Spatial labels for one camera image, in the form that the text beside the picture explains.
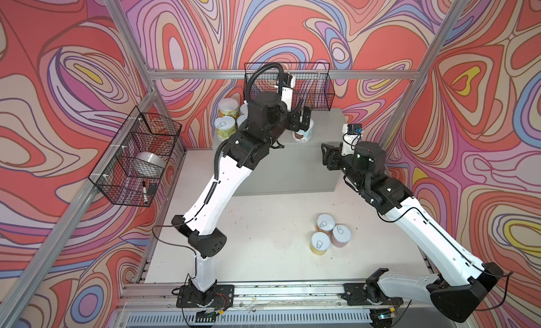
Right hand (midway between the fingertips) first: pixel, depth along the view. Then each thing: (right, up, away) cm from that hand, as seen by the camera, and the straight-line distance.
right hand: (331, 149), depth 69 cm
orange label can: (+2, -29, +17) cm, 34 cm away
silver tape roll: (-63, -3, +4) cm, 63 cm away
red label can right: (+7, -33, +13) cm, 36 cm away
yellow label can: (-1, -35, +11) cm, 37 cm away
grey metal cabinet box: (-9, -6, +26) cm, 28 cm away
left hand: (-12, +14, -9) cm, 20 cm away
